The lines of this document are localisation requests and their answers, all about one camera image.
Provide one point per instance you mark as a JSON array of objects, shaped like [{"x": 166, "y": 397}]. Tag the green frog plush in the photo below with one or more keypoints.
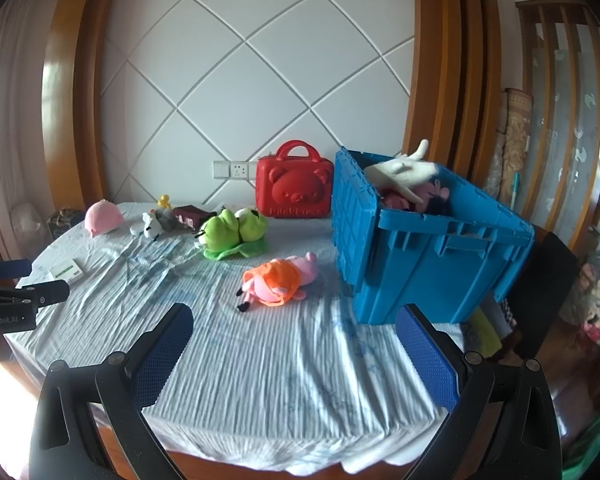
[{"x": 220, "y": 232}]

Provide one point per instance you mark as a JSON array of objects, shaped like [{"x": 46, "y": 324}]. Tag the red bear carry case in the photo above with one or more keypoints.
[{"x": 292, "y": 190}]

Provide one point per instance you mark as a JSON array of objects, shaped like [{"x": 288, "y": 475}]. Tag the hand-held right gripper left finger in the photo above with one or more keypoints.
[{"x": 165, "y": 352}]

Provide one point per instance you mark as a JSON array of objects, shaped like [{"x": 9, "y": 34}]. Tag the white wall switch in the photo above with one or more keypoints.
[{"x": 221, "y": 170}]

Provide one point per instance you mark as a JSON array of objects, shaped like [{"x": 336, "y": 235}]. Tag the yellow toy figure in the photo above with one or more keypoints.
[{"x": 165, "y": 202}]

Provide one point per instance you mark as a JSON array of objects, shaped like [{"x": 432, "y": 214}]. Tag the light blue bed sheet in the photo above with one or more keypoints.
[{"x": 260, "y": 370}]

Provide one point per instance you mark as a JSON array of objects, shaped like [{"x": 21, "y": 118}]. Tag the black hanging cloth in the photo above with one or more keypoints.
[{"x": 550, "y": 270}]

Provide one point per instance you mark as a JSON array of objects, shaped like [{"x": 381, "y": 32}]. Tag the white round object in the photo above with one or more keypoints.
[{"x": 26, "y": 222}]

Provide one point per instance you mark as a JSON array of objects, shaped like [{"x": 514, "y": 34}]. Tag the wooden wall trim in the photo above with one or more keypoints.
[
  {"x": 445, "y": 60},
  {"x": 75, "y": 85}
]

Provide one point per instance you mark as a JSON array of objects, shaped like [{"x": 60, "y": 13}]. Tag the rolled patterned carpet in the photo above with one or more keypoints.
[{"x": 515, "y": 130}]

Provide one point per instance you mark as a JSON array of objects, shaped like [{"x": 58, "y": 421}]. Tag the pink round plush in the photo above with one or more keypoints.
[{"x": 102, "y": 216}]

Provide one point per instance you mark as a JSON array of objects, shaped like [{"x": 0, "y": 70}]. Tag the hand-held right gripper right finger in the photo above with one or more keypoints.
[{"x": 425, "y": 355}]

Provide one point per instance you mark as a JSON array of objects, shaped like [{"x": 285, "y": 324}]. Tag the pink and dark plush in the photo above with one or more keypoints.
[{"x": 395, "y": 201}]

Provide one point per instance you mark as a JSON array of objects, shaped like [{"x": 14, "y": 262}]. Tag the white wall socket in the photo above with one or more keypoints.
[{"x": 242, "y": 169}]

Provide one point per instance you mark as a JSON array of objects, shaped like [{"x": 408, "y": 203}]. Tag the white goose plush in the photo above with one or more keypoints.
[{"x": 405, "y": 172}]

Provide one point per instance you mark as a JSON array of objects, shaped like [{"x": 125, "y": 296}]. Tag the wooden frosted glass partition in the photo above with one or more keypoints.
[{"x": 555, "y": 110}]

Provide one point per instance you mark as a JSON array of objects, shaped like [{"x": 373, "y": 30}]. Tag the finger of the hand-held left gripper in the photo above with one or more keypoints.
[
  {"x": 45, "y": 293},
  {"x": 7, "y": 268}
]

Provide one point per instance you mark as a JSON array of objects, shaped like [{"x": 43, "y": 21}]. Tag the small white black plush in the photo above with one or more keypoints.
[{"x": 147, "y": 227}]

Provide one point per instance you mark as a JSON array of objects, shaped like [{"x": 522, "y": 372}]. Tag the small white printed box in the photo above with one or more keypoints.
[{"x": 67, "y": 271}]

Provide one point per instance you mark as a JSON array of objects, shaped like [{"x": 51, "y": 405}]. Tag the maroon knitted hat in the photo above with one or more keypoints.
[{"x": 187, "y": 216}]

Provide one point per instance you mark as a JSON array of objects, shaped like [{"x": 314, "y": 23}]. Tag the small grey plush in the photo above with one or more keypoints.
[{"x": 166, "y": 219}]

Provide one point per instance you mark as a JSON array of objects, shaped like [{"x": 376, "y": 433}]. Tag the yellow green cloth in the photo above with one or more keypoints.
[{"x": 485, "y": 332}]

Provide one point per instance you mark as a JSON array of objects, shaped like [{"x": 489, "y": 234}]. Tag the pile of soft toys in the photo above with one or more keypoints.
[{"x": 595, "y": 300}]

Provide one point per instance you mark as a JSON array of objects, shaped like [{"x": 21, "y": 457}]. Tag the white sheer curtain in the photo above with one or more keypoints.
[{"x": 15, "y": 110}]

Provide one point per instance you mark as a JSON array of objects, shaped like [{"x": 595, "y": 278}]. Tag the pink pig plush orange dress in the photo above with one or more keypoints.
[{"x": 275, "y": 280}]

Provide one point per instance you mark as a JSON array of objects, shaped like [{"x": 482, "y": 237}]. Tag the teal stick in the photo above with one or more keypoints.
[{"x": 515, "y": 187}]

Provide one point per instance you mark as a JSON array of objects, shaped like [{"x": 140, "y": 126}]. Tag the blue plastic crate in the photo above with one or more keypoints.
[{"x": 420, "y": 270}]

